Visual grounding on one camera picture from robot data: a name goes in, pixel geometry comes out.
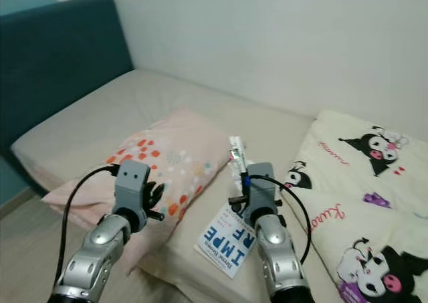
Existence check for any white green tube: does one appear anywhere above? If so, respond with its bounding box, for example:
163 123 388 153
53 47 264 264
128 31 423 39
228 135 250 183

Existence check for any white blue paperback book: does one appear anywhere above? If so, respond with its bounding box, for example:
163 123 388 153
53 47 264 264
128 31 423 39
195 202 261 280

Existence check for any pink pillow with coloured spots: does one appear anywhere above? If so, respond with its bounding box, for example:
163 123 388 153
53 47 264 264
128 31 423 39
41 108 232 277

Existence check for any beige sheeted bed mattress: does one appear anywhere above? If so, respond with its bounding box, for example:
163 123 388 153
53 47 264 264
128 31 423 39
10 69 428 303

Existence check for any cream cartoon print blanket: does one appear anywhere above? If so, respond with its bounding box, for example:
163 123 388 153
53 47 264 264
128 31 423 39
280 110 428 303

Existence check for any teal upholstered headboard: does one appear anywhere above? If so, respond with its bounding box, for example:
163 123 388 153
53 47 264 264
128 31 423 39
0 0 135 207

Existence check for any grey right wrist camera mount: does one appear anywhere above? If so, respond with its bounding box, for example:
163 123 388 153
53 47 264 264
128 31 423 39
243 161 276 225

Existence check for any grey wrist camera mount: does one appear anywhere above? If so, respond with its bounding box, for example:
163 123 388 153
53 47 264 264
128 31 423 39
113 159 150 214
243 161 276 225

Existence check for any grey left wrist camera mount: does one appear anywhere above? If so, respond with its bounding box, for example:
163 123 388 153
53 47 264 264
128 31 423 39
113 159 150 214

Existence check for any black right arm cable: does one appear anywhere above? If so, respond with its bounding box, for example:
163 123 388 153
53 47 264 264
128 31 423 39
246 174 312 265

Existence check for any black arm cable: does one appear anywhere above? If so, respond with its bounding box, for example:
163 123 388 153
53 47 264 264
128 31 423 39
62 163 120 298
246 174 312 265

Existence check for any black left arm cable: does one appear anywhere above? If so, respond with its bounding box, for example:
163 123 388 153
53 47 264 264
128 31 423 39
62 163 120 298

